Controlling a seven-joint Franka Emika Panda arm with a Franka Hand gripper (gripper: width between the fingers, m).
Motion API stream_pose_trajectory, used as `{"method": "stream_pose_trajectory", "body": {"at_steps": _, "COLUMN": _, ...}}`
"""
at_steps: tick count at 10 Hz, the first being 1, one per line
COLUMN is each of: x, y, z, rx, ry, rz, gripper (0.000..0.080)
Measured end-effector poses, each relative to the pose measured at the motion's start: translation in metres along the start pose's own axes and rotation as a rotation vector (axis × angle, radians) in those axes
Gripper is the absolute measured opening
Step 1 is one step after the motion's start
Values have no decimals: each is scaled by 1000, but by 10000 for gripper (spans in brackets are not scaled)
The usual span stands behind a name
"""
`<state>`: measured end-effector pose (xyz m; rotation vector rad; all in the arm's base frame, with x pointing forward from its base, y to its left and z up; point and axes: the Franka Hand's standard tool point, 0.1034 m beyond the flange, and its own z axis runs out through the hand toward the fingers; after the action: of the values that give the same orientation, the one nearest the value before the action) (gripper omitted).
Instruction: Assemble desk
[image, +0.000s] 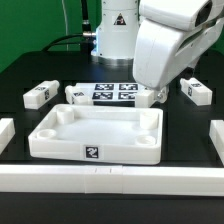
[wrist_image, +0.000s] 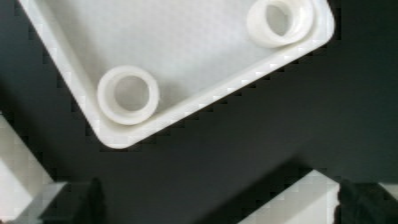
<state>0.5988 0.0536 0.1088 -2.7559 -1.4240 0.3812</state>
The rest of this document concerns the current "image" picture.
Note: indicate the white desk top tray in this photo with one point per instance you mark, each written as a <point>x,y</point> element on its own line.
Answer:
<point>106,134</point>

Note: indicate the white right obstacle block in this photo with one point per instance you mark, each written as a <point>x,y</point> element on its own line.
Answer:
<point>216,134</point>

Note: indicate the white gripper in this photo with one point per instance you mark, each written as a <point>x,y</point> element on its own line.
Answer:
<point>162,52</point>

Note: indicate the white front obstacle bar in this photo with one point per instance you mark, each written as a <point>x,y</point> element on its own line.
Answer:
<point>112,179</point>

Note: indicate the white left obstacle block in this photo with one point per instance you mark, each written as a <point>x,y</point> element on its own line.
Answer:
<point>7,131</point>

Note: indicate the white obstacle block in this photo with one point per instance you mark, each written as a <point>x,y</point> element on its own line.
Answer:
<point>7,131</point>
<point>216,134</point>

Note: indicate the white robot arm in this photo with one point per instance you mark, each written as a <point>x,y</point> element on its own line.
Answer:
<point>121,19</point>

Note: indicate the white marker base plate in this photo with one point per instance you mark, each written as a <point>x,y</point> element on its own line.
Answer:
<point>110,91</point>

